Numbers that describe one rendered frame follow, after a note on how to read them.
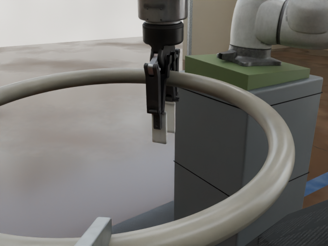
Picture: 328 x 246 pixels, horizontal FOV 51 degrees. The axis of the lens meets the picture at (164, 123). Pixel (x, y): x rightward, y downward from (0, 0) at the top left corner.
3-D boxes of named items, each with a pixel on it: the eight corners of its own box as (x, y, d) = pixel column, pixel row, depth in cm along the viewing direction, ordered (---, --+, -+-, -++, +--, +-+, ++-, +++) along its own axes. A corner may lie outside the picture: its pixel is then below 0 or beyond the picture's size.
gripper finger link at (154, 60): (168, 46, 63) (157, 45, 58) (166, 74, 64) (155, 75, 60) (156, 45, 64) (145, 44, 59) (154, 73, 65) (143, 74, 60)
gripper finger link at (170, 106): (160, 101, 72) (161, 100, 72) (161, 131, 75) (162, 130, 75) (174, 103, 71) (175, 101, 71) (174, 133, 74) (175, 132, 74)
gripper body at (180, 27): (152, 16, 67) (153, 63, 71) (133, 23, 60) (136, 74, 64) (189, 18, 65) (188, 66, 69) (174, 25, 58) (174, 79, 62)
